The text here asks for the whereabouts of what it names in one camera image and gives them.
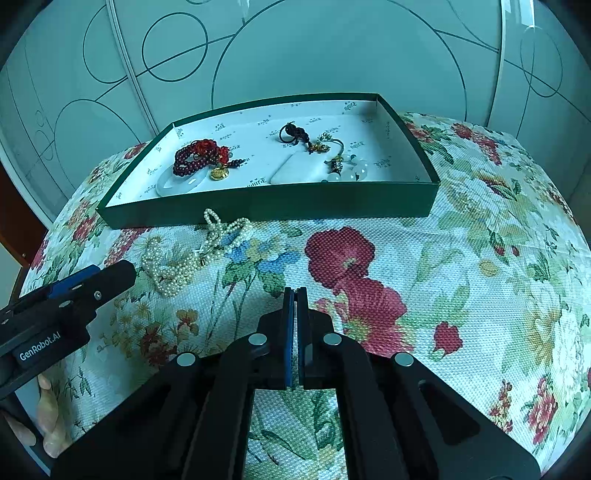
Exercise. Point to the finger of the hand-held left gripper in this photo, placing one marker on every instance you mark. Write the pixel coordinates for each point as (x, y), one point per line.
(113, 277)
(69, 284)

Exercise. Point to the green jewelry box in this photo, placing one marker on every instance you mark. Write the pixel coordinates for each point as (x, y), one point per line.
(258, 203)

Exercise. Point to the pale green wardrobe door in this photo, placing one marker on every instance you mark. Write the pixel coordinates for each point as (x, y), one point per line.
(323, 55)
(540, 92)
(69, 92)

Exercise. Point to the person's left hand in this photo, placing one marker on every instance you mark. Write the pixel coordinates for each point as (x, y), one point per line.
(53, 415)

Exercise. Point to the brown wooden furniture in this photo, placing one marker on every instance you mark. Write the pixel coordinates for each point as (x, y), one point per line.
(18, 221)

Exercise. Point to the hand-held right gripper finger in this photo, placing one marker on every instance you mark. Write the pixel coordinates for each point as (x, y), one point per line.
(301, 337)
(290, 337)

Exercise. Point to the white jade bangle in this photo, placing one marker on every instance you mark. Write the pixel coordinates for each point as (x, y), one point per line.
(184, 188)

